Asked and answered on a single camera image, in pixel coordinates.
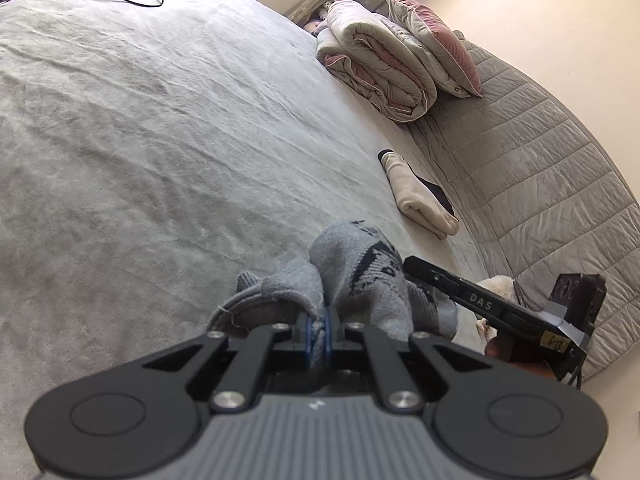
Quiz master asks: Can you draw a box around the grey quilted headboard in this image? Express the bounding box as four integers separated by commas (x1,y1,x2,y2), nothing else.
409,44,639,379

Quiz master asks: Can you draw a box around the white plush toy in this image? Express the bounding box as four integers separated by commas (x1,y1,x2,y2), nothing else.
472,274,522,346

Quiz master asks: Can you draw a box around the person's right hand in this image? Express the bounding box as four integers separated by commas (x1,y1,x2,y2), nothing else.
484,332,556,380

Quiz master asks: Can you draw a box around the folded beige garment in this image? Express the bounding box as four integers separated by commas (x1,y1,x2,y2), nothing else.
378,150,460,240

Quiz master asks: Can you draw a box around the grey knit sweater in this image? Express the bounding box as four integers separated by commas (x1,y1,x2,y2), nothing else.
208,220,458,393

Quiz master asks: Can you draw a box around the pink grey pillow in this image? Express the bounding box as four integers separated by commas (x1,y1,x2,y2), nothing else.
385,0,482,98

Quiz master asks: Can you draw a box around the folded grey pink quilt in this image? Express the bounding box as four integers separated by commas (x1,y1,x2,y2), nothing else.
316,0,437,122

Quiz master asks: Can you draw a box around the grey bed sheet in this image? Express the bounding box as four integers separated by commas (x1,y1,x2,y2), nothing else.
1,0,486,479

